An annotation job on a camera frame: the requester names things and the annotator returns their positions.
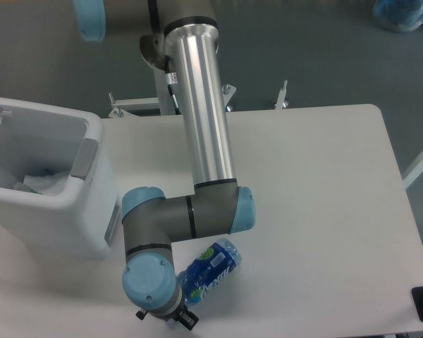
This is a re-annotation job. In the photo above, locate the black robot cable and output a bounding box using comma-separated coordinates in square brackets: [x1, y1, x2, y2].
[164, 56, 183, 115]

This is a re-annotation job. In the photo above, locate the white frame leg right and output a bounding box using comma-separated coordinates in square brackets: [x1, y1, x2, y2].
[402, 150, 423, 189]

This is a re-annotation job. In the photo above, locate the white metal base frame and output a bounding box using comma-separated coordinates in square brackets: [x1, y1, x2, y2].
[107, 80, 290, 118]

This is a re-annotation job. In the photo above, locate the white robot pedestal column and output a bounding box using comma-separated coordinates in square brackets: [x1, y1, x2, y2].
[153, 68, 180, 115]

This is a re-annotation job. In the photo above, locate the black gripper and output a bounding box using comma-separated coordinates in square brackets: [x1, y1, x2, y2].
[164, 305, 200, 330]

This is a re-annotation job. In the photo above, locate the white plastic trash can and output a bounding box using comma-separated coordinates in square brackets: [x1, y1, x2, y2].
[0, 98, 121, 258]

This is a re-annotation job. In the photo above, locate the clear plastic bag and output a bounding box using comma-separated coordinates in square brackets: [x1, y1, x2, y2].
[13, 171, 69, 196]

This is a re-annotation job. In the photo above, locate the blue plastic bag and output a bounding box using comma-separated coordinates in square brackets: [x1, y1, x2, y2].
[373, 1, 423, 33]

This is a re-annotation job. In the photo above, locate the blue labelled plastic bottle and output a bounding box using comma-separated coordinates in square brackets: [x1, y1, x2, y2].
[177, 237, 243, 305]

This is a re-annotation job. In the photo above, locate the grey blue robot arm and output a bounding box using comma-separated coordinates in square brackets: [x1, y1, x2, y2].
[73, 1, 256, 330]

